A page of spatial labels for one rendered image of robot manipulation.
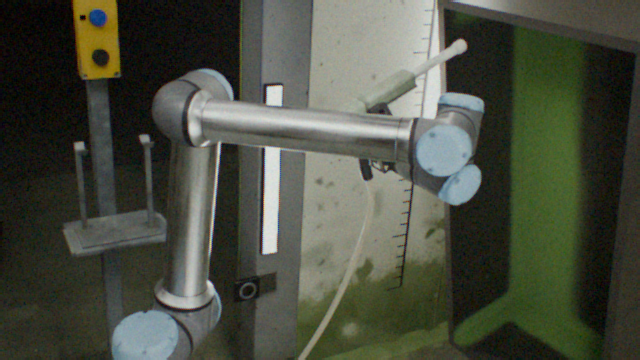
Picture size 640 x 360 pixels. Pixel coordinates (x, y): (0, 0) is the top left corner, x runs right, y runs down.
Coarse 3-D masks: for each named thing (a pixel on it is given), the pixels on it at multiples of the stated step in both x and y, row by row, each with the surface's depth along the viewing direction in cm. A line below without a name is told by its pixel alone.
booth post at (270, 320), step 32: (256, 0) 217; (288, 0) 217; (256, 32) 221; (288, 32) 222; (256, 64) 224; (288, 64) 226; (256, 96) 228; (288, 96) 230; (256, 160) 236; (288, 160) 240; (256, 192) 240; (288, 192) 245; (256, 224) 245; (288, 224) 251; (256, 256) 250; (288, 256) 256; (288, 288) 262; (256, 320) 261; (288, 320) 268; (256, 352) 267; (288, 352) 275
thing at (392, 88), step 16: (448, 48) 171; (464, 48) 172; (432, 64) 169; (384, 80) 165; (400, 80) 163; (368, 96) 161; (384, 96) 162; (400, 96) 165; (368, 160) 168; (368, 176) 170
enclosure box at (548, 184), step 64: (448, 0) 175; (512, 0) 168; (576, 0) 162; (448, 64) 189; (512, 64) 205; (576, 64) 193; (512, 128) 215; (576, 128) 201; (512, 192) 227; (576, 192) 210; (448, 256) 218; (512, 256) 241; (576, 256) 220; (448, 320) 232; (512, 320) 243; (576, 320) 231
